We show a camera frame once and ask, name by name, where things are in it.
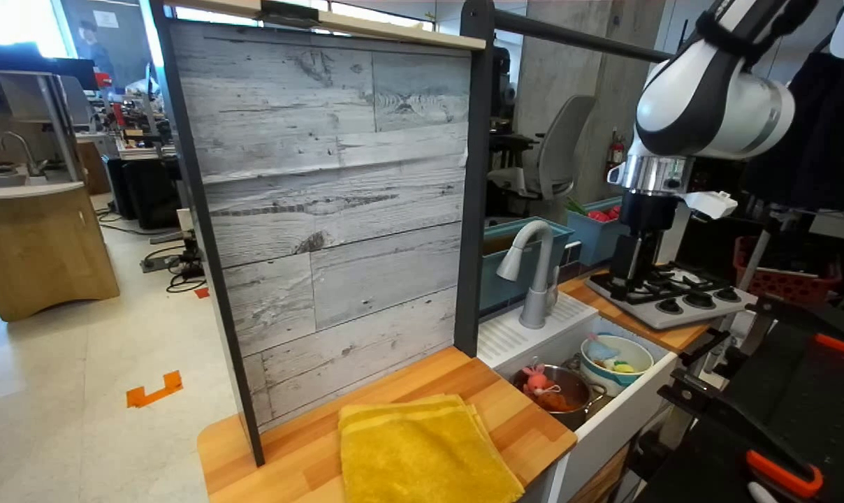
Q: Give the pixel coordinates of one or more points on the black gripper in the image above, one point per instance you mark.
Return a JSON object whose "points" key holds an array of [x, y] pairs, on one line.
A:
{"points": [[645, 215]]}

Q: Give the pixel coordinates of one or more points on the pink plush toy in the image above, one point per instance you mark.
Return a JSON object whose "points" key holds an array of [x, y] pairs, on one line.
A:
{"points": [[538, 383]]}

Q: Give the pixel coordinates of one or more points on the yellow towel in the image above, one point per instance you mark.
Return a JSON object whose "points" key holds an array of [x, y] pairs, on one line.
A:
{"points": [[423, 450]]}

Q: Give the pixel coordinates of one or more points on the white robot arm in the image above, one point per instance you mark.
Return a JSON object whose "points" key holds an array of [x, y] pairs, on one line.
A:
{"points": [[702, 102]]}

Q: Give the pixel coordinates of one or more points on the toy stove top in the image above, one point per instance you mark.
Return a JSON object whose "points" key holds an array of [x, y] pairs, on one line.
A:
{"points": [[670, 296]]}

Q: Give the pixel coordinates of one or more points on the wooden butcher block counter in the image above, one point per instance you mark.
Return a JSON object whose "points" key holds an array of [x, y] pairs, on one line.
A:
{"points": [[300, 458]]}

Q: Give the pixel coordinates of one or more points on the white teal bowl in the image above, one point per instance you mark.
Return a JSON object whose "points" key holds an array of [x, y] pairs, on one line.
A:
{"points": [[620, 376]]}

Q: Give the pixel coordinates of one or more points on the grey toy faucet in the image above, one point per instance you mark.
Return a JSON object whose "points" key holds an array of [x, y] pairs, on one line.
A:
{"points": [[539, 291]]}

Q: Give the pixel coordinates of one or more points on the grey office chair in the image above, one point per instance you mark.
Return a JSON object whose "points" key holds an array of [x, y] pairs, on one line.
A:
{"points": [[554, 168]]}

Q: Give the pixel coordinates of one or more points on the white toy sink unit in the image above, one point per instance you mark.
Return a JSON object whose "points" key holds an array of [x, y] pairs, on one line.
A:
{"points": [[504, 344]]}

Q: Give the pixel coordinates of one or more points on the steel pot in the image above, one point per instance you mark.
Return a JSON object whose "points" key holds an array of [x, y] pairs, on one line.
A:
{"points": [[560, 388]]}

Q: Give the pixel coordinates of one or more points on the orange black clamp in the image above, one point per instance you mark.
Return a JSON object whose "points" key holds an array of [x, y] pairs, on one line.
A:
{"points": [[767, 457]]}

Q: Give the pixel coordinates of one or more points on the whitewashed wood backsplash panel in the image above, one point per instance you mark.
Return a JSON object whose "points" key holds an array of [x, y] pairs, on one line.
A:
{"points": [[334, 179]]}

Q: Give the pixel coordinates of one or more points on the wooden cabinet in background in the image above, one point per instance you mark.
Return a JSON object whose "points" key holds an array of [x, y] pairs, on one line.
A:
{"points": [[50, 249]]}

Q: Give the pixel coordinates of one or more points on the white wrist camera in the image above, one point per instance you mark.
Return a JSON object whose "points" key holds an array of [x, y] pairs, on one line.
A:
{"points": [[709, 201]]}

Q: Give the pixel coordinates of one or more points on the black metal frame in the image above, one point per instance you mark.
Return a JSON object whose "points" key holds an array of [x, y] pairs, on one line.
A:
{"points": [[480, 18]]}

